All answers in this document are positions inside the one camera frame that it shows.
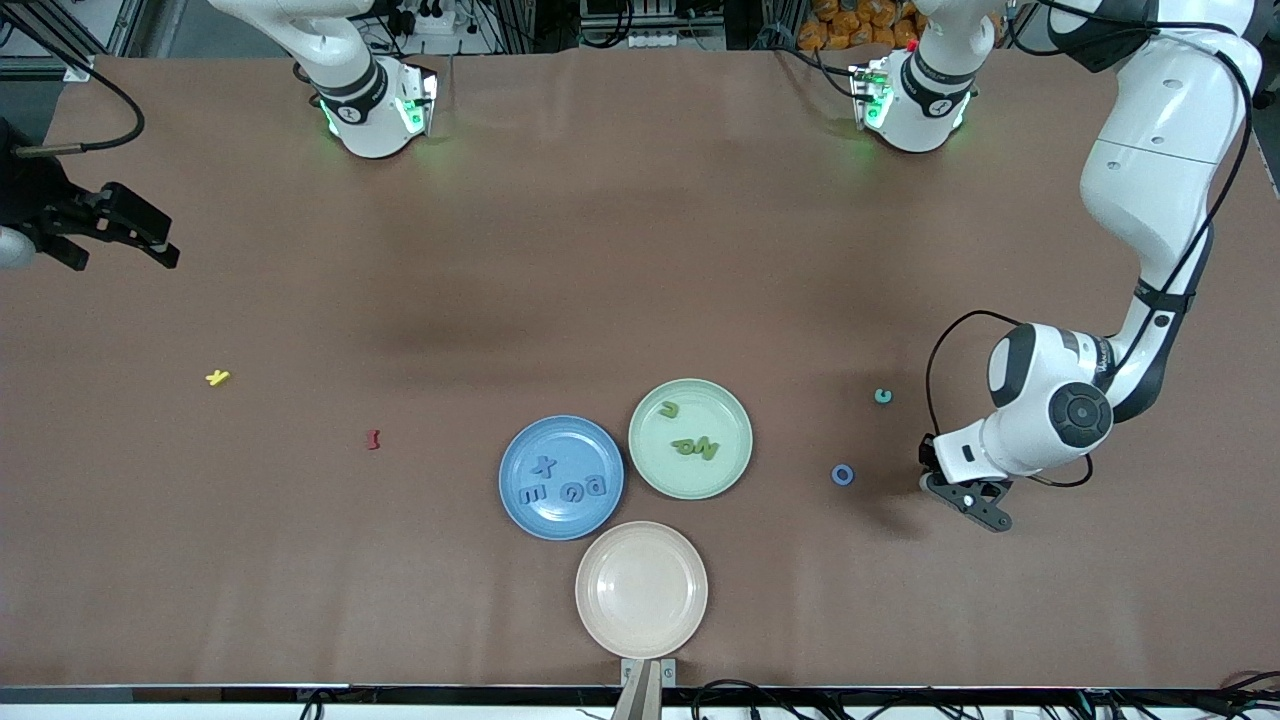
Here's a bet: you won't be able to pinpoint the aluminium frame post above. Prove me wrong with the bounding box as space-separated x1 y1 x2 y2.
0 0 96 83

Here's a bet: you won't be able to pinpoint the white power strip black plugs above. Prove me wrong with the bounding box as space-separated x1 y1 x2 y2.
385 0 456 37

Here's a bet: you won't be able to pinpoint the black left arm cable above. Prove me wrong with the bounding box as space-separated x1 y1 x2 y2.
925 0 1257 489

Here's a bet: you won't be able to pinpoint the beige plate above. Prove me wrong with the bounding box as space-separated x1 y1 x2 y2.
575 520 709 660

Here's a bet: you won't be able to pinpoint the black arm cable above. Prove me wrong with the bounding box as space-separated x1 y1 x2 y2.
925 0 1257 489
0 15 147 159

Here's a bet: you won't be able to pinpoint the black base cable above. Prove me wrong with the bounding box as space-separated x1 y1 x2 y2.
775 40 863 97

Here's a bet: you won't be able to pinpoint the bag of orange items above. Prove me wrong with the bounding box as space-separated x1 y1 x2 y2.
797 0 926 51

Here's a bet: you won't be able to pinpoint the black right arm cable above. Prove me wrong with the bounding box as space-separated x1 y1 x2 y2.
0 15 147 159

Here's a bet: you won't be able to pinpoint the green plate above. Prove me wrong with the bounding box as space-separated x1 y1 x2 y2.
628 378 754 501

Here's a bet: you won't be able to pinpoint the grey metal bracket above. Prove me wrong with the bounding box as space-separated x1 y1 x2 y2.
620 657 678 720

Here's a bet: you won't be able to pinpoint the blue plate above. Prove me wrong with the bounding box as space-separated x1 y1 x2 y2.
499 415 625 542

